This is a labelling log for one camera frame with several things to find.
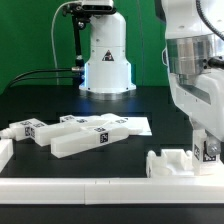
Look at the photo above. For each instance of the white border fence frame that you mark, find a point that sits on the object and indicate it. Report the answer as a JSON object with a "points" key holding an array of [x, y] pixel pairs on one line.
{"points": [[88, 191]]}

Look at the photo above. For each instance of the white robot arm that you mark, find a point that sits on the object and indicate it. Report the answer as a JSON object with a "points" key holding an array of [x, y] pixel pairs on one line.
{"points": [[194, 56]]}

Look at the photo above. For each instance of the white chair side frame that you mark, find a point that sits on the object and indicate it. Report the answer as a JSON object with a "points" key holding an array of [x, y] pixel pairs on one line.
{"points": [[78, 135]]}

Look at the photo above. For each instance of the white flat chair panel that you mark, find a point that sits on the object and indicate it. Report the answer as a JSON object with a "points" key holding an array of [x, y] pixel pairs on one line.
{"points": [[139, 126]]}

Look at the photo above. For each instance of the white chair seat block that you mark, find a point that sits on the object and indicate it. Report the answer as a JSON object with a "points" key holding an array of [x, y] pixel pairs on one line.
{"points": [[171, 162]]}

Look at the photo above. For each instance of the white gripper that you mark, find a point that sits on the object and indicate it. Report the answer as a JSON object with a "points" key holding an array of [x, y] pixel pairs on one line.
{"points": [[204, 104]]}

